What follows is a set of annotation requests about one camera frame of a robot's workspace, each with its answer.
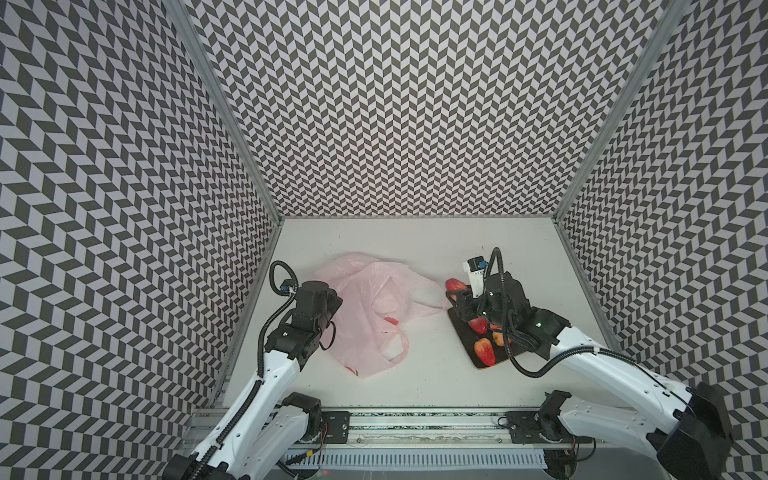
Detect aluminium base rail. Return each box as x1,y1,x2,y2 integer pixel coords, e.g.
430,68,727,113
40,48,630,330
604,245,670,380
185,406,682,451

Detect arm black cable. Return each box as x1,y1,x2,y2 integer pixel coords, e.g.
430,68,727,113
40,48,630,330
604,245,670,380
185,260,301,480
484,247,667,380

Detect red yellow fake strawberry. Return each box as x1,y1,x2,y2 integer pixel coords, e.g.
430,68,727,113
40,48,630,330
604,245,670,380
468,317,489,335

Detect pink plastic bag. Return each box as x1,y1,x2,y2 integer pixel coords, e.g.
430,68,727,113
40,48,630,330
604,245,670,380
313,253,448,378

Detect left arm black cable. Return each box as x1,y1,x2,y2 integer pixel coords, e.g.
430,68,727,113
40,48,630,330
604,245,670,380
185,260,301,480

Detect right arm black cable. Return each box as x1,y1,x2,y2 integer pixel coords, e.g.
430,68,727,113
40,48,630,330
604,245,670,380
484,247,667,380

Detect black square plate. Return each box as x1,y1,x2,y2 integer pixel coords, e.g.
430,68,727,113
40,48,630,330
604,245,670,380
448,307,508,370

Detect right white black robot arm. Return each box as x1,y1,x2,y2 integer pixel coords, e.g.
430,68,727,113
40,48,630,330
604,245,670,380
445,270,734,479

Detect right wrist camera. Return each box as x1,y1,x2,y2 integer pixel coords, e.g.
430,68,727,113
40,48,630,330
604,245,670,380
463,256,487,298

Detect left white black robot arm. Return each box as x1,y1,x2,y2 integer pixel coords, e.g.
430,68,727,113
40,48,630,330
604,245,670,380
162,281,343,479

